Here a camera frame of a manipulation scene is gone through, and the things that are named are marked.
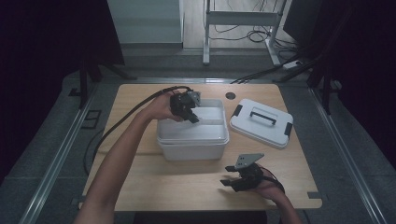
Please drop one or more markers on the person's left hand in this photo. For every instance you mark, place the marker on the person's left hand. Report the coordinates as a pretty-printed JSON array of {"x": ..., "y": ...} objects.
[{"x": 160, "y": 109}]

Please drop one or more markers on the white metal stand frame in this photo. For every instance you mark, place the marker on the white metal stand frame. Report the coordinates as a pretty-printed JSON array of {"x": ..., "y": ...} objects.
[{"x": 239, "y": 18}]

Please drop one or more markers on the black round table grommet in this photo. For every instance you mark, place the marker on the black round table grommet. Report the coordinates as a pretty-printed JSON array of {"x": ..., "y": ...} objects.
[{"x": 230, "y": 95}]

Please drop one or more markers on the metal floor rail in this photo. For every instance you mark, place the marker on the metal floor rail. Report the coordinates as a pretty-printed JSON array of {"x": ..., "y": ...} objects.
[
  {"x": 345, "y": 155},
  {"x": 56, "y": 161}
]

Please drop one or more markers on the dark monitor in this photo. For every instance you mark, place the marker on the dark monitor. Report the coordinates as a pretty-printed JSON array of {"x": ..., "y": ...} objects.
[{"x": 302, "y": 21}]

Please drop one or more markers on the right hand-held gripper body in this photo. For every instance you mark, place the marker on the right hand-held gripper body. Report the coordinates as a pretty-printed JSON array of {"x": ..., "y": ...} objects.
[{"x": 249, "y": 177}]

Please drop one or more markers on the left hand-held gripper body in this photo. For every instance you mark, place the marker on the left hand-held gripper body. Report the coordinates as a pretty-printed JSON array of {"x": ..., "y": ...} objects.
[{"x": 182, "y": 104}]

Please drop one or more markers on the white plastic storage box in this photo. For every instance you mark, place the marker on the white plastic storage box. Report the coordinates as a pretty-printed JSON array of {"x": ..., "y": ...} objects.
[{"x": 193, "y": 151}]

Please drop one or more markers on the dark curtain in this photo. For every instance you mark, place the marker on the dark curtain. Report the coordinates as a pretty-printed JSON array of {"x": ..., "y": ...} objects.
[
  {"x": 367, "y": 62},
  {"x": 46, "y": 46}
]

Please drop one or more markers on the white tray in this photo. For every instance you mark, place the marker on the white tray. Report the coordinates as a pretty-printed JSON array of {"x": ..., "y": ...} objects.
[{"x": 193, "y": 132}]

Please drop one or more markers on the white power strip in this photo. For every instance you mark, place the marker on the white power strip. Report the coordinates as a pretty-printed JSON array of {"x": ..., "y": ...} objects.
[{"x": 292, "y": 64}]

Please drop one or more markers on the person's right hand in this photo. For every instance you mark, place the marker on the person's right hand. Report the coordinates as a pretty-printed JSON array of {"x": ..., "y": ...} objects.
[{"x": 269, "y": 190}]

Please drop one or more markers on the white cabinet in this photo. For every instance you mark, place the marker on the white cabinet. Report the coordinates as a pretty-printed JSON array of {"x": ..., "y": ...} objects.
[{"x": 146, "y": 21}]

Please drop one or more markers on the black tripod stand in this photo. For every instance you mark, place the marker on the black tripod stand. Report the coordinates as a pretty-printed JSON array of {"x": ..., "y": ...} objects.
[
  {"x": 325, "y": 90},
  {"x": 83, "y": 84}
]

